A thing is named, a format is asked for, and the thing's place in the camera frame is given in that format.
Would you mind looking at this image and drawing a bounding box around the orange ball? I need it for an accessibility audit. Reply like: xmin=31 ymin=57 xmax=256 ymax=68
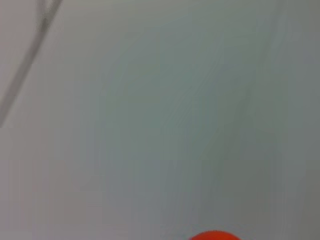
xmin=190 ymin=230 xmax=242 ymax=240

